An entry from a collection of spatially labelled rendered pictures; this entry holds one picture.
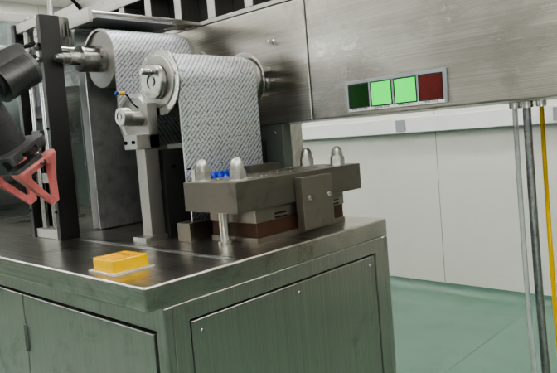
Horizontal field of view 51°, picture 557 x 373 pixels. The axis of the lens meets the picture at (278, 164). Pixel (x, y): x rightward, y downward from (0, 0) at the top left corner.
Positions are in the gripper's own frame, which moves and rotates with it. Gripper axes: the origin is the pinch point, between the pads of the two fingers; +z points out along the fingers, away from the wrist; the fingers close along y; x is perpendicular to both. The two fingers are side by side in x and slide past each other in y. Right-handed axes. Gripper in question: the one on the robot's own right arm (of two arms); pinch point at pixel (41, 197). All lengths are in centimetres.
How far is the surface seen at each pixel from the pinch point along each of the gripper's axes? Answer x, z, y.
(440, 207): -248, 198, 61
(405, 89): -65, 21, -30
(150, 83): -43.0, 1.4, 16.2
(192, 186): -29.3, 19.4, 3.1
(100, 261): -4.2, 17.0, 3.7
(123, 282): -0.5, 17.2, -6.1
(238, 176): -31.6, 18.8, -7.8
